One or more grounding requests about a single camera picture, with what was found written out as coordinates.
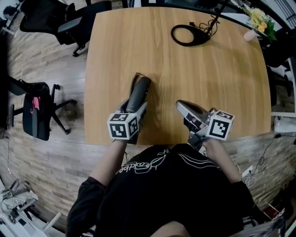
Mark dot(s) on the black mesh office chair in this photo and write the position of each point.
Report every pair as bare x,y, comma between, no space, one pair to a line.
275,55
46,18
41,125

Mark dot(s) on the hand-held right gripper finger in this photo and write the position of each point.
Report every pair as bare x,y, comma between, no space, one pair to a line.
190,123
190,107

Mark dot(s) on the pink cloth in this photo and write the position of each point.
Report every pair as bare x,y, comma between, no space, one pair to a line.
35,103

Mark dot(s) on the white furniture frame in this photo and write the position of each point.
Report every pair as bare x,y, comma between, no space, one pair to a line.
27,226

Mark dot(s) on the person's left forearm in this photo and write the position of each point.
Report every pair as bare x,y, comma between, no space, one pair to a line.
108,162

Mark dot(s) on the yellow flower bunch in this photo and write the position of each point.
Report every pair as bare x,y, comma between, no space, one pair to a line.
261,18

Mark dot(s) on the black table with white legs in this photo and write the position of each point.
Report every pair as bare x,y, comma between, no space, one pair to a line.
291,88

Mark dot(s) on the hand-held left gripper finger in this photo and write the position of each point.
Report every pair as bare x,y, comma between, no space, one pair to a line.
124,107
142,109

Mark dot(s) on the small white vase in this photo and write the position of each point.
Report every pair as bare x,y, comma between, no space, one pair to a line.
250,35

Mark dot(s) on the person's black shirt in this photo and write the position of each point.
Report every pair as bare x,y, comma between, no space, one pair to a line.
166,189

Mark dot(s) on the black desk lamp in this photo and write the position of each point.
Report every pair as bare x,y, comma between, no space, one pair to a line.
203,38

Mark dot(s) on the white power strip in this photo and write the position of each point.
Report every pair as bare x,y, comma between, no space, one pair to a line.
247,171

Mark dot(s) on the wooden table top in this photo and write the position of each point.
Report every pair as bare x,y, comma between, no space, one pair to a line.
185,74

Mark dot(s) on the person's right forearm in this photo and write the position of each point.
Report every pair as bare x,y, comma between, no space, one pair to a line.
222,159

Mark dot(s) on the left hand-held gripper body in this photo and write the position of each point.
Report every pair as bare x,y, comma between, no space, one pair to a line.
120,128

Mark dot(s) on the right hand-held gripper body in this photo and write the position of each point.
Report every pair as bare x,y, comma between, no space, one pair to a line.
219,126

